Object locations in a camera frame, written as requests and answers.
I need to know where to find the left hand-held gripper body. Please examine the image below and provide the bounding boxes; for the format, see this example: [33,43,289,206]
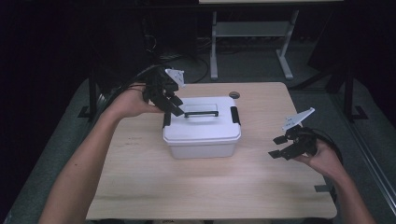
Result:
[142,65,186,109]

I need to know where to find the white plastic storage box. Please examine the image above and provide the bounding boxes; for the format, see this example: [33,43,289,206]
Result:
[167,138,238,161]

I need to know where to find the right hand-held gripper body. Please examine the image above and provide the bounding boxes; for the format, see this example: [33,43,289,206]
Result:
[280,106,319,161]

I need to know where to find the black tape strip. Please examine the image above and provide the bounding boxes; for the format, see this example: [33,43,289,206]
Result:
[313,184,332,194]

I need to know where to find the person's left hand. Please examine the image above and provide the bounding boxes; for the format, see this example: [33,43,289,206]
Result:
[106,84,165,121]

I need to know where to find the black floor cables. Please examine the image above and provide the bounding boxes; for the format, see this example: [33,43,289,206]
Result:
[143,33,211,85]

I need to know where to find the white metal table frame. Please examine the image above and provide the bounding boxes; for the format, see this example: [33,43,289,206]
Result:
[198,0,345,81]

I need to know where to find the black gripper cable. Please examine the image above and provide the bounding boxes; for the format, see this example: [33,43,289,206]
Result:
[305,126,346,166]
[105,63,166,105]

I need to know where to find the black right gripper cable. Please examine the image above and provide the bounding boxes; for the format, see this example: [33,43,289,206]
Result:
[305,126,346,166]

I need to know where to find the white lid with black handle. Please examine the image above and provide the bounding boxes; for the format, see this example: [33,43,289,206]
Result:
[162,95,243,147]

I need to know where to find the person's right hand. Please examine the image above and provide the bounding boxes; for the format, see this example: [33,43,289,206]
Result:
[291,137,344,182]

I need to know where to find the black metal stand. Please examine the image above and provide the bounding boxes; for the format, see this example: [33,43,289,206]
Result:
[341,64,370,123]
[78,69,106,121]

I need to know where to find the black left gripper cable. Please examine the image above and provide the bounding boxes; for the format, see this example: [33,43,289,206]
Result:
[105,63,166,105]

